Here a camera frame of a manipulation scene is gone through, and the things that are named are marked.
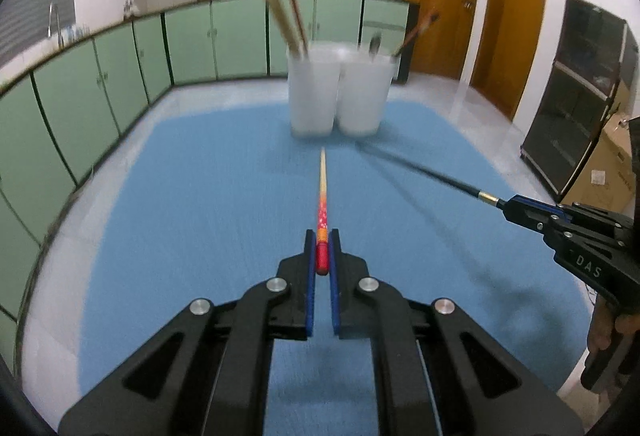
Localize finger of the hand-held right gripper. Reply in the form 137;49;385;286
502;198;563;237
512;196;626;229

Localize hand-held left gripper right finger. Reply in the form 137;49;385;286
329;228;585;436

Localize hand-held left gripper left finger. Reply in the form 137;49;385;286
59;228;318;436

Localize red patterned wooden chopstick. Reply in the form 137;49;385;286
315;147;332;276

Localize black chopstick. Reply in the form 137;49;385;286
357;141;506;209

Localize white two-compartment utensil holder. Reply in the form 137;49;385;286
286;43;396;139

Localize brown wooden chopstick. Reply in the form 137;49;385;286
263;0;302;58

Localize person's right hand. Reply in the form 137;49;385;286
587;301;640;357

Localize large cardboard box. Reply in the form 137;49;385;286
567;113;638;217

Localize black glass cabinet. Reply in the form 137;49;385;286
520;0;640;202

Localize blue mat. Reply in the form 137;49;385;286
77;98;593;436

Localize plain wooden door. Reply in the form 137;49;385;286
470;0;549;119

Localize dark reddish chopstick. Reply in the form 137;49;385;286
392;8;441;58

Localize green base cabinets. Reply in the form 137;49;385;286
0;0;421;357

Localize kitchen faucet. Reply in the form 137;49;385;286
47;3;65;49

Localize window blinds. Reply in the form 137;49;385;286
0;0;76;82

